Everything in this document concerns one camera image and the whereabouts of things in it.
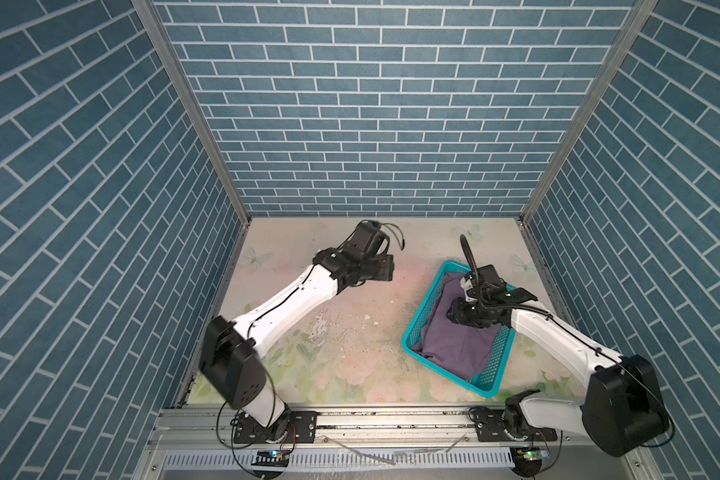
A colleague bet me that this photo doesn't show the purple trousers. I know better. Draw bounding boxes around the purple trousers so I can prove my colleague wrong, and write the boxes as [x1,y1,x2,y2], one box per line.
[411,272,500,380]

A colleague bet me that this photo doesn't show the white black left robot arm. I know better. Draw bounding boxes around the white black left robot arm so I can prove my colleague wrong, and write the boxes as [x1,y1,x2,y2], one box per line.
[198,248,394,441]

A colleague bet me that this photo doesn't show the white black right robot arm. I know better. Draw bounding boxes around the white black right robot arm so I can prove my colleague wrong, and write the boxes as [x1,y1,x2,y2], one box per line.
[448,298,675,457]

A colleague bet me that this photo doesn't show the teal plastic mesh basket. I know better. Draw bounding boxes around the teal plastic mesh basket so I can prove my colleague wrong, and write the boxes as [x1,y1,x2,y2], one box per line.
[401,260,515,398]

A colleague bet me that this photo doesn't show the right green circuit board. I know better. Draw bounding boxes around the right green circuit board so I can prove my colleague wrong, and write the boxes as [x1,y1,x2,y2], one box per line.
[510,447,544,478]

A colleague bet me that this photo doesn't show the green circuit board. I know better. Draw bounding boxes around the green circuit board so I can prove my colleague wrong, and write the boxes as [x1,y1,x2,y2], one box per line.
[510,447,544,478]
[252,449,292,470]

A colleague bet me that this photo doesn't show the left green circuit board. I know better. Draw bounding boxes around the left green circuit board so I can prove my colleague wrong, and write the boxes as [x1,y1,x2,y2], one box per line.
[252,449,292,470]

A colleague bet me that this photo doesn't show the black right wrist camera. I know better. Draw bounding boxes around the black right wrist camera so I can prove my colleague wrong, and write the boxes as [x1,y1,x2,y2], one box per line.
[463,265,538,306]

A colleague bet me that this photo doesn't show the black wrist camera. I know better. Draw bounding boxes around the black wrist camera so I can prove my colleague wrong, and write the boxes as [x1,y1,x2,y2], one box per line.
[346,220,390,261]
[463,265,538,306]

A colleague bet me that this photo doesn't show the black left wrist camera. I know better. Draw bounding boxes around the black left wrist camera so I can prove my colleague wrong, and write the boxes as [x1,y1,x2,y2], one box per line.
[346,220,390,261]

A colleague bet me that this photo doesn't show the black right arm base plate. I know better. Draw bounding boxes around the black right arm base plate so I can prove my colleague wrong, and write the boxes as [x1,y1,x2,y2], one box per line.
[467,406,558,443]

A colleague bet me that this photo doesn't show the aluminium front mounting rail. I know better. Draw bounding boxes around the aluminium front mounting rail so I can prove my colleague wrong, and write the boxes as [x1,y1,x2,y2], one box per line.
[133,404,661,479]

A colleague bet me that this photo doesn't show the white slotted cable duct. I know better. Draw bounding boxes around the white slotted cable duct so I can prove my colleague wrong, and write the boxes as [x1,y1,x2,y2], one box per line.
[163,447,514,473]

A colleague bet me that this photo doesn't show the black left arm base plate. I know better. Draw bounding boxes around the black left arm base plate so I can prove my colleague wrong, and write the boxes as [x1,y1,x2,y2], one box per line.
[232,409,317,445]

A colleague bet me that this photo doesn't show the aluminium right rear corner post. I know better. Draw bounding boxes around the aluminium right rear corner post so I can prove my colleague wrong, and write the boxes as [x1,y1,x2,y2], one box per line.
[518,0,658,230]

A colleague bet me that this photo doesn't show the aluminium corner post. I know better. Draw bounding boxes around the aluminium corner post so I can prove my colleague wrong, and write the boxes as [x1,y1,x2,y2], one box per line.
[518,0,658,230]
[132,0,251,227]

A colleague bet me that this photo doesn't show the aluminium left rear corner post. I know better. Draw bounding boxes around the aluminium left rear corner post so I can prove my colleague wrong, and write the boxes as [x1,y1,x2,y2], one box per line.
[132,0,251,227]

